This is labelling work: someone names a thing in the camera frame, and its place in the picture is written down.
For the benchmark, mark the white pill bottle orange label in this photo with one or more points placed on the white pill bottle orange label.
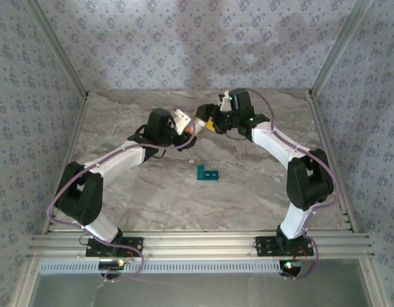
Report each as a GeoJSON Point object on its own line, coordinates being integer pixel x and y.
{"type": "Point", "coordinates": [189, 129]}

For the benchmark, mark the white ribbed bottle cap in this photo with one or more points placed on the white ribbed bottle cap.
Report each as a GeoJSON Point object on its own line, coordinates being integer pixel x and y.
{"type": "Point", "coordinates": [201, 124]}

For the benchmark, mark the teal weekly pill organizer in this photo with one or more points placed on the teal weekly pill organizer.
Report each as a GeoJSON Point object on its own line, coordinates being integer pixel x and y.
{"type": "Point", "coordinates": [207, 175]}

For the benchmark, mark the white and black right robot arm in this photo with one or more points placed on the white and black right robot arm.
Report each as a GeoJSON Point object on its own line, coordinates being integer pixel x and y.
{"type": "Point", "coordinates": [273, 144]}

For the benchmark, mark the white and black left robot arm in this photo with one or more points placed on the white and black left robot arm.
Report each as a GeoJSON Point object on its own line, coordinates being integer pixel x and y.
{"type": "Point", "coordinates": [120, 160]}

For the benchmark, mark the left controller board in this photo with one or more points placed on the left controller board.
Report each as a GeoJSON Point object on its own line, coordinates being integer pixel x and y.
{"type": "Point", "coordinates": [112, 264]}

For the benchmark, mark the controller board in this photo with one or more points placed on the controller board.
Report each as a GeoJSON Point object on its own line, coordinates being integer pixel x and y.
{"type": "Point", "coordinates": [112, 264]}
{"type": "Point", "coordinates": [291, 267]}

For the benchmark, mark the right controller board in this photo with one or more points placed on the right controller board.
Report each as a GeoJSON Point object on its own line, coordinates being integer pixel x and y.
{"type": "Point", "coordinates": [291, 267]}

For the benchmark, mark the aluminium side rail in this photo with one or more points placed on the aluminium side rail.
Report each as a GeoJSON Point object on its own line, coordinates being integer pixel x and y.
{"type": "Point", "coordinates": [72, 144]}
{"type": "Point", "coordinates": [325, 144]}

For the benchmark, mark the aluminium frame beam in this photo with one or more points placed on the aluminium frame beam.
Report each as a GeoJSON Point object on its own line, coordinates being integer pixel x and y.
{"type": "Point", "coordinates": [200, 244]}

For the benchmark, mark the aluminium corner post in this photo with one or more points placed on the aluminium corner post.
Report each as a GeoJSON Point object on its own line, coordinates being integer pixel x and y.
{"type": "Point", "coordinates": [56, 51]}
{"type": "Point", "coordinates": [341, 48]}

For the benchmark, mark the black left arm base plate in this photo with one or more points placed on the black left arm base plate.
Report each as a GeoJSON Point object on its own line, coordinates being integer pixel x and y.
{"type": "Point", "coordinates": [133, 246]}

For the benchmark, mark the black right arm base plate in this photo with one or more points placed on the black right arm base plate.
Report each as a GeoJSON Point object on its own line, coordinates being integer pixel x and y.
{"type": "Point", "coordinates": [265, 246]}

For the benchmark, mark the aluminium frame leg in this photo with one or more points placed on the aluminium frame leg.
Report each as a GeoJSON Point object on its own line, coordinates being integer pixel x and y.
{"type": "Point", "coordinates": [373, 281]}
{"type": "Point", "coordinates": [22, 284]}

